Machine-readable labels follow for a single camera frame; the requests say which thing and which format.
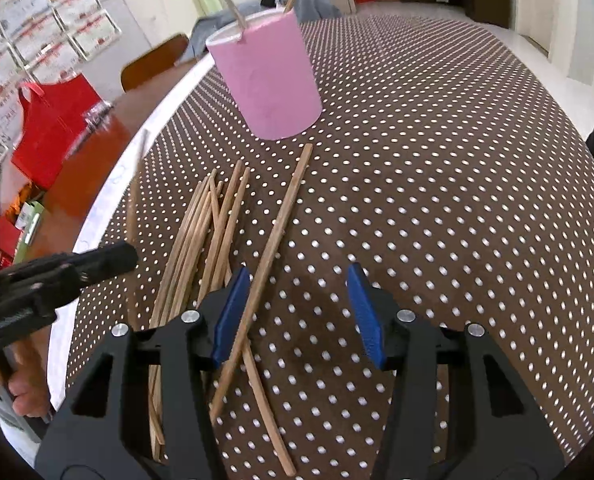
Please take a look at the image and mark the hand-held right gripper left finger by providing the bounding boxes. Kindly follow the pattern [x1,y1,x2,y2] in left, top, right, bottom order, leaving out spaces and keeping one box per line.
[36,266,252,480]

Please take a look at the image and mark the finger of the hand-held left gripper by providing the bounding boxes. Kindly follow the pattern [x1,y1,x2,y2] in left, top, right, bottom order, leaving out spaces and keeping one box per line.
[74,241,138,289]

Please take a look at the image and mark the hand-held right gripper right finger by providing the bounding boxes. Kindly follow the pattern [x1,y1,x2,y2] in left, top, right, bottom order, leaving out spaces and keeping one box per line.
[347,262,565,480]

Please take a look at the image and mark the bunch of wooden chopsticks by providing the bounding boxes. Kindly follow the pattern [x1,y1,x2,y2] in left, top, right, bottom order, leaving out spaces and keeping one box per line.
[126,160,298,477]

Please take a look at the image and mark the pink cup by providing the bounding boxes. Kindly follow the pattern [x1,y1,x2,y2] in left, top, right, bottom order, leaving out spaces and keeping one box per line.
[206,10,323,141]

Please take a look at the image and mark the person's left hand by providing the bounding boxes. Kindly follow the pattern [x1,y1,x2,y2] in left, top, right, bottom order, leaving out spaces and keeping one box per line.
[4,327,54,418]

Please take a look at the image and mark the red packet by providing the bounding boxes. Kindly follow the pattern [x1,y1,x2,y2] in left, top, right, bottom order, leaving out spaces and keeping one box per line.
[0,215,28,267]

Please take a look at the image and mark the green box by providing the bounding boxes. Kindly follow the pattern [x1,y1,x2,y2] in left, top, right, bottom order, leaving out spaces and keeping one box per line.
[16,201,46,261]

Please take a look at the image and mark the clear plastic packet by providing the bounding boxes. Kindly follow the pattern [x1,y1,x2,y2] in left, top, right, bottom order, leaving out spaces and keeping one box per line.
[81,102,116,132]

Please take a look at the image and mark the red gift bag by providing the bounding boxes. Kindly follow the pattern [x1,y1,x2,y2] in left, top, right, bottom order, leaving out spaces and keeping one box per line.
[11,74,112,188]

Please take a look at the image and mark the brown polka dot tablecloth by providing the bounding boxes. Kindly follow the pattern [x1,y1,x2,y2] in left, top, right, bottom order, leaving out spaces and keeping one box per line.
[64,12,594,480]

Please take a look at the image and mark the wooden chair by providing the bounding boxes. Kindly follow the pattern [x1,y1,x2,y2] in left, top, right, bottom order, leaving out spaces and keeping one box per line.
[121,33,190,92]

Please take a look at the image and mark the grey jacket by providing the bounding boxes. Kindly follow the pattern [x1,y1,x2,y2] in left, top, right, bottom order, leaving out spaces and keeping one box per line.
[187,0,343,58]

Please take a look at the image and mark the wall of certificates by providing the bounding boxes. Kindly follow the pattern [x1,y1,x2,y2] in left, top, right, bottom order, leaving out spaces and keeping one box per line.
[0,0,122,161]

